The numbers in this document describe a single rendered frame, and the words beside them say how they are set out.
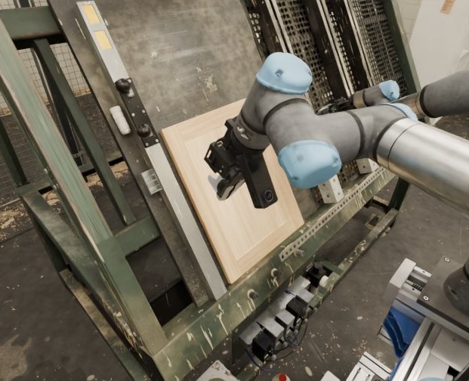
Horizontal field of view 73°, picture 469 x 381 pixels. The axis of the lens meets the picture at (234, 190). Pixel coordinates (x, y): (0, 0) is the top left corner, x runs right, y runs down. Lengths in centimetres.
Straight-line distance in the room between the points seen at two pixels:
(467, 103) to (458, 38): 371
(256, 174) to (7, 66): 64
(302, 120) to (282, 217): 88
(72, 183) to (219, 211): 47
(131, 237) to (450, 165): 84
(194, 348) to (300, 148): 79
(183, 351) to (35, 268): 185
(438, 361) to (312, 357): 106
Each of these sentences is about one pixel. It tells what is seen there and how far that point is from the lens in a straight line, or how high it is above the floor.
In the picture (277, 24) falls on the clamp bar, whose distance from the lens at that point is 145.
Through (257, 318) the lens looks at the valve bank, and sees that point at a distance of 125.
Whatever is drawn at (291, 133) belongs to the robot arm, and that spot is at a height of 161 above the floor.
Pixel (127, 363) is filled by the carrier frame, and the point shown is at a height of 18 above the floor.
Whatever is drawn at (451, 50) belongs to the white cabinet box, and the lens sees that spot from 472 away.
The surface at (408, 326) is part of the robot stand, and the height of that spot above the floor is 90.
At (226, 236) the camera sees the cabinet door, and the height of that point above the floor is 102.
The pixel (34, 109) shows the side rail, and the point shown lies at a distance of 92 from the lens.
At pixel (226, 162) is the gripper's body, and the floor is 149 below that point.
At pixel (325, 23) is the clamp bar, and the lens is 171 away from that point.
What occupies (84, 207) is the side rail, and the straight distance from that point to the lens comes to 90.
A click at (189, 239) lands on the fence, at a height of 109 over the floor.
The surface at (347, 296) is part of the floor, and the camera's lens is 233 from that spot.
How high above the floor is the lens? 180
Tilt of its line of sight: 36 degrees down
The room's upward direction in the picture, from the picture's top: straight up
